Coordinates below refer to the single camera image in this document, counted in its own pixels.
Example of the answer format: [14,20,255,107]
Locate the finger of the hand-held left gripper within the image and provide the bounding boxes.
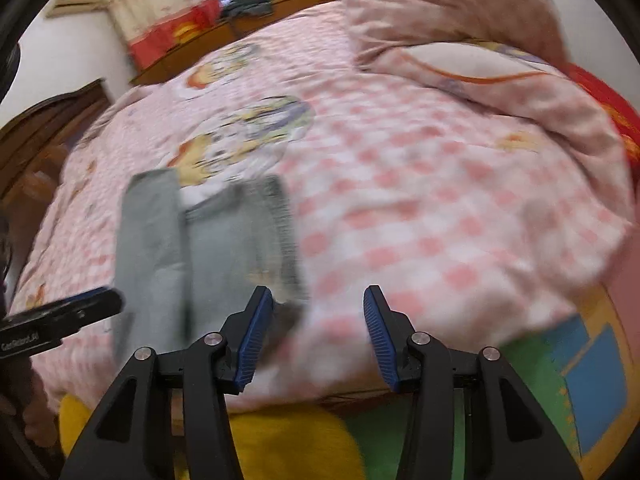
[0,287,123,335]

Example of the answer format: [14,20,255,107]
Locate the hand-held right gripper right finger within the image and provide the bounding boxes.
[363,285,583,480]

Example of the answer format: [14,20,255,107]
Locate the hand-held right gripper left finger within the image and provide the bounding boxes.
[60,286,275,480]

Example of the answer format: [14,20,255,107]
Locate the grey fleece pants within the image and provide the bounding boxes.
[112,169,308,367]

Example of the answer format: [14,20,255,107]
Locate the yellow fluffy garment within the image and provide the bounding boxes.
[59,392,367,480]

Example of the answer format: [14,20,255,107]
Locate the pink checkered printed bed sheet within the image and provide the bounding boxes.
[10,0,636,411]

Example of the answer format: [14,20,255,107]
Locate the dark wooden headboard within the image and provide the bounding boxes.
[0,77,111,201]

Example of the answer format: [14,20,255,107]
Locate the pink folded quilt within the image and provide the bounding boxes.
[370,40,633,281]

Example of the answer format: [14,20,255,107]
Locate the cream floral curtain red hem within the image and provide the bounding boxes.
[92,0,226,71]

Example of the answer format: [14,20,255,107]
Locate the dark clothes heap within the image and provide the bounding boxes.
[220,0,273,18]

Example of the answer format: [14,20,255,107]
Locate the red pillow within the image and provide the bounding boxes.
[567,62,640,171]

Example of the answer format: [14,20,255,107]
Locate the wooden window cabinet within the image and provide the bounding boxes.
[130,0,341,86]

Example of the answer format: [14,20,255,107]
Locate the pink checkered pillow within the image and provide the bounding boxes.
[339,0,571,73]

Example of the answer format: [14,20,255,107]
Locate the cream wall air conditioner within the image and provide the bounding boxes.
[47,0,103,18]

